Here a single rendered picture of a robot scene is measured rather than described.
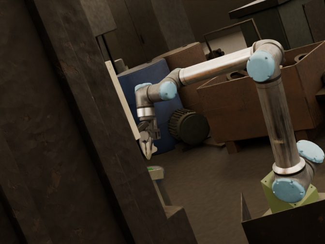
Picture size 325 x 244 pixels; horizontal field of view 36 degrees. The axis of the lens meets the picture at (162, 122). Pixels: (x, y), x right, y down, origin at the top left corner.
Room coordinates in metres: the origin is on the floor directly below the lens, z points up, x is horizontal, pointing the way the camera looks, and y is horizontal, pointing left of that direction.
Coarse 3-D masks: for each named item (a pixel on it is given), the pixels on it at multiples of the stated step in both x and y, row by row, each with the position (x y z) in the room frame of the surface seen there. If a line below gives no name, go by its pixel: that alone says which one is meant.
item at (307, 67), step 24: (312, 48) 4.18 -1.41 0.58; (240, 72) 4.08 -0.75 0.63; (288, 72) 3.61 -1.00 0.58; (312, 72) 3.75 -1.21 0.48; (216, 96) 4.05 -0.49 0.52; (240, 96) 3.91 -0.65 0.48; (288, 96) 3.64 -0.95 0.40; (312, 96) 3.65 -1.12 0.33; (216, 120) 4.10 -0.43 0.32; (240, 120) 3.96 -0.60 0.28; (264, 120) 3.82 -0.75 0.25; (312, 120) 3.58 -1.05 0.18; (240, 144) 4.12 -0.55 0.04
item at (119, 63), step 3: (117, 60) 8.27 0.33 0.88; (120, 60) 8.13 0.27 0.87; (117, 63) 8.04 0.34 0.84; (120, 63) 8.10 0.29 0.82; (123, 63) 8.20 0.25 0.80; (117, 66) 8.03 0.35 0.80; (120, 66) 8.07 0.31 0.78; (123, 66) 8.15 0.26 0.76; (120, 69) 8.06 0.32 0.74; (123, 69) 8.11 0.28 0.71; (120, 72) 8.04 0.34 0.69
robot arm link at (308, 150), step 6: (300, 144) 2.31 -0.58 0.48; (306, 144) 2.32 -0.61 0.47; (312, 144) 2.34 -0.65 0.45; (300, 150) 2.27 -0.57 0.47; (306, 150) 2.28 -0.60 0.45; (312, 150) 2.29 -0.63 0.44; (318, 150) 2.31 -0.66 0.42; (300, 156) 2.26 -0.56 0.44; (306, 156) 2.24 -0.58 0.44; (312, 156) 2.25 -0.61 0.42; (318, 156) 2.26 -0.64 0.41; (324, 156) 2.28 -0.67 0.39; (306, 162) 2.23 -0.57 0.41; (312, 162) 2.24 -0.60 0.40; (318, 162) 2.25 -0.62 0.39; (312, 168) 2.23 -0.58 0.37
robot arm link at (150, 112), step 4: (140, 108) 2.48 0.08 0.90; (144, 108) 2.47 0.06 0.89; (148, 108) 2.47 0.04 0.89; (152, 108) 2.49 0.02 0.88; (140, 112) 2.48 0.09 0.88; (144, 112) 2.47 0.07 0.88; (148, 112) 2.47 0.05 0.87; (152, 112) 2.48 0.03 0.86; (140, 116) 2.47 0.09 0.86; (144, 116) 2.46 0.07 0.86; (148, 116) 2.48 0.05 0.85; (152, 116) 2.50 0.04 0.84
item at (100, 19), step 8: (80, 0) 5.20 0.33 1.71; (88, 0) 5.32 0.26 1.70; (96, 0) 5.46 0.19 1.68; (104, 0) 5.61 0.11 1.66; (88, 8) 5.27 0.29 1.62; (96, 8) 5.41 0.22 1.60; (104, 8) 5.55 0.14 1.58; (88, 16) 5.22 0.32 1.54; (96, 16) 5.35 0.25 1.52; (104, 16) 5.50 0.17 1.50; (112, 16) 5.63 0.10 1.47; (96, 24) 5.30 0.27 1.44; (104, 24) 5.44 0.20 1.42; (112, 24) 5.58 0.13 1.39; (96, 32) 5.25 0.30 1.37; (104, 32) 5.39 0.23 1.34; (96, 40) 5.73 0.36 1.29; (104, 48) 5.82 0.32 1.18; (104, 56) 5.72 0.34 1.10
